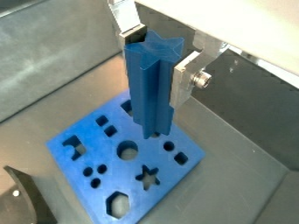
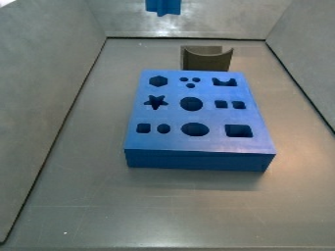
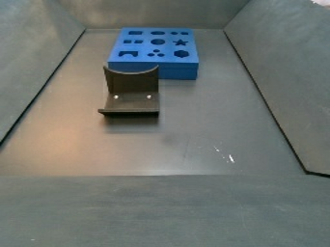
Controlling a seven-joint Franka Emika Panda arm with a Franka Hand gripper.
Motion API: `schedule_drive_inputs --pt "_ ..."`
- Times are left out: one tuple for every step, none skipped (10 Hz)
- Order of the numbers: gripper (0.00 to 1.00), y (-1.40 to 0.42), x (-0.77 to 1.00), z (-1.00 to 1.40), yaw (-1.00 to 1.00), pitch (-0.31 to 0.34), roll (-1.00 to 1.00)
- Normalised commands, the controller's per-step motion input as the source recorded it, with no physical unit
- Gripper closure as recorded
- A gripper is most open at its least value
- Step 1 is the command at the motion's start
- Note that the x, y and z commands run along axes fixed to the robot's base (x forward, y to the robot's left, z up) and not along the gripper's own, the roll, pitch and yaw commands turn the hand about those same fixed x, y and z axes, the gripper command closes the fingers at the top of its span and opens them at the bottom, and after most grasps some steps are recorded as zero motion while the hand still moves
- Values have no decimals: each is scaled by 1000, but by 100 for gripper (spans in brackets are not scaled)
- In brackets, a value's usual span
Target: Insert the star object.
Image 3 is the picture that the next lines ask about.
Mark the blue shape sorter block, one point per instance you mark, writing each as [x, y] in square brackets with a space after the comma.
[148, 47]

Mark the black curved holder stand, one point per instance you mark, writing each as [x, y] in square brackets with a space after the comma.
[132, 86]

